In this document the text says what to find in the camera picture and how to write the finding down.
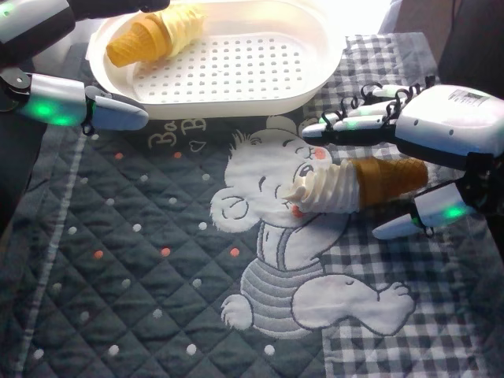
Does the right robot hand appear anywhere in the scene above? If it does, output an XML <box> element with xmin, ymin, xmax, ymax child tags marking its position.
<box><xmin>301</xmin><ymin>74</ymin><xmax>504</xmax><ymax>241</ymax></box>

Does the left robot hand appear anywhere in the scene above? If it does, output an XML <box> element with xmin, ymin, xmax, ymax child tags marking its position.
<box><xmin>0</xmin><ymin>0</ymin><xmax>171</xmax><ymax>133</ymax></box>

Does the toy ice cream white cream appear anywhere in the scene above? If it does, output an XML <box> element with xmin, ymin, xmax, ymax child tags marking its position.
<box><xmin>281</xmin><ymin>156</ymin><xmax>430</xmax><ymax>217</ymax></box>

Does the toy ice cream yellow cream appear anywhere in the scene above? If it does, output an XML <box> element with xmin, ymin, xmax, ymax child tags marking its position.
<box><xmin>105</xmin><ymin>6</ymin><xmax>208</xmax><ymax>68</ymax></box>

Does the white oval perforated tray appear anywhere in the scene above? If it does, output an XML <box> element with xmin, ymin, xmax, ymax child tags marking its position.
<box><xmin>84</xmin><ymin>0</ymin><xmax>344</xmax><ymax>119</ymax></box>

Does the grey quilt with bear print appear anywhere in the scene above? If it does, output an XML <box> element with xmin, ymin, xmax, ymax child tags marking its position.
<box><xmin>0</xmin><ymin>31</ymin><xmax>504</xmax><ymax>378</ymax></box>

